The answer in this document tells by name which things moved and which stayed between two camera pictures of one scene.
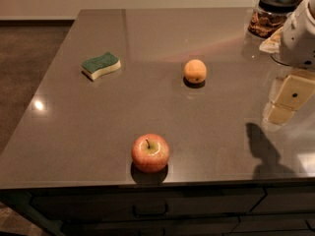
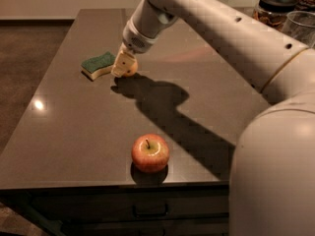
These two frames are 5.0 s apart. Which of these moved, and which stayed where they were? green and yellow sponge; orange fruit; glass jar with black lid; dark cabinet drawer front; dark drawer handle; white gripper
Moved: orange fruit; white gripper
Stayed: glass jar with black lid; dark cabinet drawer front; green and yellow sponge; dark drawer handle
